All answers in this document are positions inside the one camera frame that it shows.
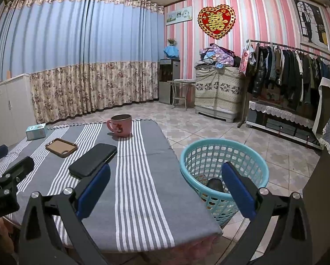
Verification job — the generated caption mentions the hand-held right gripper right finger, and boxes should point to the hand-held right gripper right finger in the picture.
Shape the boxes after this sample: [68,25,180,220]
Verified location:
[221,161,314,265]

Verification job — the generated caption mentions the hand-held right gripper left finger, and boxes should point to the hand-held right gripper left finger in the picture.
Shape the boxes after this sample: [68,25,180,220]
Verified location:
[18,163,111,265]

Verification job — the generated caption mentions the black cylinder container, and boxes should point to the black cylinder container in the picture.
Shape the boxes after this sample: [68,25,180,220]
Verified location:
[206,178,226,194]

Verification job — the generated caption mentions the light blue plastic basket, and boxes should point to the light blue plastic basket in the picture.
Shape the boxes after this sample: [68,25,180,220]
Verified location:
[179,139,270,228]

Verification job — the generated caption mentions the person's left forearm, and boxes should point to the person's left forearm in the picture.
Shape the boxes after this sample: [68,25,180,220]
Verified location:
[0,217,15,254]

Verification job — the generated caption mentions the black tablet case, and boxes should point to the black tablet case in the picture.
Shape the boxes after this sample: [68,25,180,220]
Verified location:
[68,143,118,179]

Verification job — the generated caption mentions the teal tissue box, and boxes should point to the teal tissue box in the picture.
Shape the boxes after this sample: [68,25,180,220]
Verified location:
[25,124,47,141]

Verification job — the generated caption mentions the brown phone case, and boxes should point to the brown phone case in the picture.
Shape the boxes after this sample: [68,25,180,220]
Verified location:
[45,138,78,158]

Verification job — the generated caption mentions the white cabinet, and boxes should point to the white cabinet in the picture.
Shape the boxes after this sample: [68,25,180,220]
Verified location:
[0,73,38,151]

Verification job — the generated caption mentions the grey white striped tablecloth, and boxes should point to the grey white striped tablecloth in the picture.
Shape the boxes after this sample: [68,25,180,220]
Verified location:
[0,119,223,254]

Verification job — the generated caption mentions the pink mug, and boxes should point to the pink mug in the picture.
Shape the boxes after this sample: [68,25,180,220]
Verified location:
[106,114,133,138]

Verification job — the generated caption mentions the low black cabinet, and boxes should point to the low black cabinet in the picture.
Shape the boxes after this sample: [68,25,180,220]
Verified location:
[246,108,324,150]

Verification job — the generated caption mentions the white lace cloth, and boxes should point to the white lace cloth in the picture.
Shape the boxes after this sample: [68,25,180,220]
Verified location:
[249,101,317,129]

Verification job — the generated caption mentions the brown wooden furniture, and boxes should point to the brown wooden furniture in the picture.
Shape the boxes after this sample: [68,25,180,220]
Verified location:
[303,155,330,265]

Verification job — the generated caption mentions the cloth-covered cabinet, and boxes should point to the cloth-covered cabinet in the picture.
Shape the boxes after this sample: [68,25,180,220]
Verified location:
[195,66,247,123]

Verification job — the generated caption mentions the small metal side table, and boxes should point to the small metal side table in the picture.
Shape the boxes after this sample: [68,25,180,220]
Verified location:
[167,79,196,110]

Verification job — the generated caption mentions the cream cloth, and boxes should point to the cream cloth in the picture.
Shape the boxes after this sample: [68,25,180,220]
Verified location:
[312,77,330,136]

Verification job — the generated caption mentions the row of hanging clothes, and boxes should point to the row of hanging clothes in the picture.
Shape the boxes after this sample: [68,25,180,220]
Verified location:
[246,43,330,111]

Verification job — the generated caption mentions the grey water dispenser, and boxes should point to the grey water dispenser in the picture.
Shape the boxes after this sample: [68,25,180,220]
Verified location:
[159,58,181,105]

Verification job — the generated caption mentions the pink gift bag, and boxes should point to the pink gift bag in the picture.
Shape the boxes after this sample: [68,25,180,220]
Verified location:
[238,44,254,76]

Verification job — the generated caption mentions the pile of clothes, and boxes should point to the pile of clothes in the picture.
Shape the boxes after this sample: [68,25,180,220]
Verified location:
[196,44,241,69]

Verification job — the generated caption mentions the blue floral curtain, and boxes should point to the blue floral curtain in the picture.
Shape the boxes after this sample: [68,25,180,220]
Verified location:
[0,0,165,123]

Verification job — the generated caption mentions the metal clothes rack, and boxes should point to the metal clothes rack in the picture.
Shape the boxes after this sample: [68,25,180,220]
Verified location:
[237,39,330,129]

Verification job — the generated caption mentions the red gold heart decoration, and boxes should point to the red gold heart decoration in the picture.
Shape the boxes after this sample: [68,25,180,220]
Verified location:
[197,4,236,40]

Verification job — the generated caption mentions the wall poster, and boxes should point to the wall poster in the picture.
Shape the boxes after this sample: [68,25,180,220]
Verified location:
[290,0,330,56]

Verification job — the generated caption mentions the wall calendar picture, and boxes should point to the wall calendar picture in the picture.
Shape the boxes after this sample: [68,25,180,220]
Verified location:
[166,6,193,26]

